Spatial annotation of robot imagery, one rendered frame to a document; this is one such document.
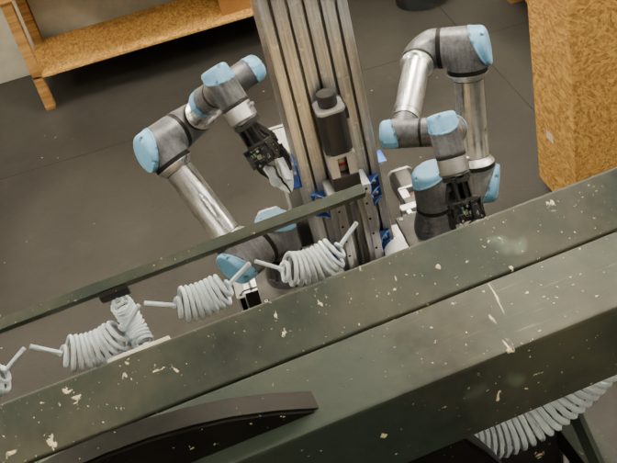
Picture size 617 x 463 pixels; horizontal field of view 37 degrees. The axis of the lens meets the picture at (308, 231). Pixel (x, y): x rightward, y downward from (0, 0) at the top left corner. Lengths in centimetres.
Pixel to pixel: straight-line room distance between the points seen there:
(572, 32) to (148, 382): 284
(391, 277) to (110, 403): 47
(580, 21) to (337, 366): 310
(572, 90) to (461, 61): 144
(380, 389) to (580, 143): 337
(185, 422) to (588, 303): 41
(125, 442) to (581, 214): 91
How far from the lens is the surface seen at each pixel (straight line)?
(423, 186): 278
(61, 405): 143
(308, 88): 272
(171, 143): 269
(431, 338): 93
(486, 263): 146
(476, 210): 226
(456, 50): 264
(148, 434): 86
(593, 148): 424
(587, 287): 97
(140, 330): 158
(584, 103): 409
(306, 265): 157
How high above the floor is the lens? 285
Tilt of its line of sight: 37 degrees down
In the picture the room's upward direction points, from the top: 15 degrees counter-clockwise
